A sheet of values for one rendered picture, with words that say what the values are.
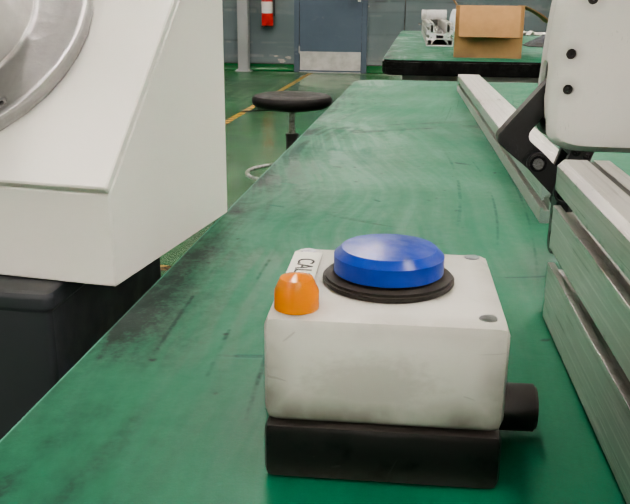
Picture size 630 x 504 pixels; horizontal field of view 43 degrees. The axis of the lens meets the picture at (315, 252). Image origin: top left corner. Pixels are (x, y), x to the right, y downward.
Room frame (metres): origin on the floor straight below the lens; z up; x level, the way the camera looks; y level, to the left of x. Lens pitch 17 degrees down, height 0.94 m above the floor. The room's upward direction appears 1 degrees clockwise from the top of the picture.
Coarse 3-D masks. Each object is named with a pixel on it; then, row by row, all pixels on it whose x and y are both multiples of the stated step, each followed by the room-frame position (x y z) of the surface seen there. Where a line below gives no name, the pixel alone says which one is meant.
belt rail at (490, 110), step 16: (464, 80) 1.42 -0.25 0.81; (480, 80) 1.42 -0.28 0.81; (464, 96) 1.35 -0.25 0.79; (480, 96) 1.17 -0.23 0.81; (496, 96) 1.17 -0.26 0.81; (480, 112) 1.08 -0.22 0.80; (496, 112) 0.99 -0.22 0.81; (512, 112) 0.99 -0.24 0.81; (496, 128) 0.89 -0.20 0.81; (496, 144) 0.88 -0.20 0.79; (544, 144) 0.76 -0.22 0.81; (512, 160) 0.79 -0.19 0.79; (512, 176) 0.74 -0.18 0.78; (528, 176) 0.65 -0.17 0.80; (528, 192) 0.64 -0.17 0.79; (544, 192) 0.59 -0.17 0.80; (544, 208) 0.59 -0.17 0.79
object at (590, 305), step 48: (576, 192) 0.34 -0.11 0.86; (624, 192) 0.32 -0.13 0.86; (576, 240) 0.33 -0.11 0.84; (624, 240) 0.26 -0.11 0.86; (576, 288) 0.32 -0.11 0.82; (624, 288) 0.27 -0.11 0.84; (576, 336) 0.32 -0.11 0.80; (624, 336) 0.25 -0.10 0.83; (576, 384) 0.31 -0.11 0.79; (624, 384) 0.25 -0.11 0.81; (624, 432) 0.24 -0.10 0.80; (624, 480) 0.23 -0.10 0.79
